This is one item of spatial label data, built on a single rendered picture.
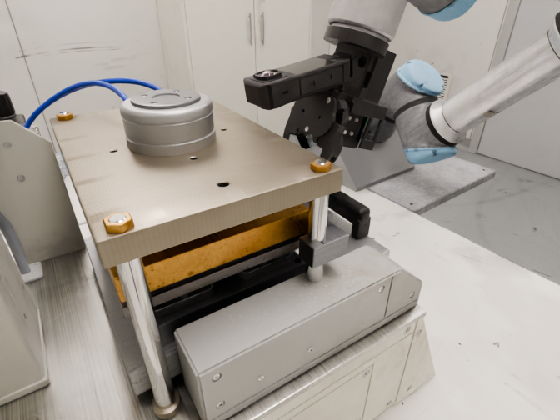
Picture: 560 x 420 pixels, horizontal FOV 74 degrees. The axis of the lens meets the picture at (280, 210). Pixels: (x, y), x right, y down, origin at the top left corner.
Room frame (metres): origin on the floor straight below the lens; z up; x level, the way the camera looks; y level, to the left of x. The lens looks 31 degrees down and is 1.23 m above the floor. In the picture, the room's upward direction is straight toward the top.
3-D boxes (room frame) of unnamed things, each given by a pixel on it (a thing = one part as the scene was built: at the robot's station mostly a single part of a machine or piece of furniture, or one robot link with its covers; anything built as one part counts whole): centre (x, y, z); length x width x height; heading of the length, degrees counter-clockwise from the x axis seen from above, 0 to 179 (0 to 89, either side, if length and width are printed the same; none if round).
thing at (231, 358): (0.25, -0.03, 0.96); 0.25 x 0.05 x 0.07; 123
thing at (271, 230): (0.33, 0.10, 1.07); 0.22 x 0.17 x 0.10; 33
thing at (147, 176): (0.33, 0.14, 1.08); 0.31 x 0.24 x 0.13; 33
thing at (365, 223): (0.43, -0.06, 0.99); 0.15 x 0.02 x 0.04; 33
